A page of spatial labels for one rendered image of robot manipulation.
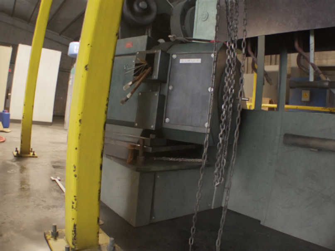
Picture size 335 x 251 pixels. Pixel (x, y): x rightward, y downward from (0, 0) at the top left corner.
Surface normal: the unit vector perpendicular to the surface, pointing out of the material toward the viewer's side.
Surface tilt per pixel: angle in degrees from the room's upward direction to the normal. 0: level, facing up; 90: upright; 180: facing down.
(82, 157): 90
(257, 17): 90
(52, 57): 90
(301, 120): 90
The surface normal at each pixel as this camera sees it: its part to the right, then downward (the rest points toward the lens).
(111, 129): -0.41, -0.49
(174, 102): -0.52, -0.03
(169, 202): 0.63, 0.10
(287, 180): -0.77, -0.07
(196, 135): -0.45, 0.68
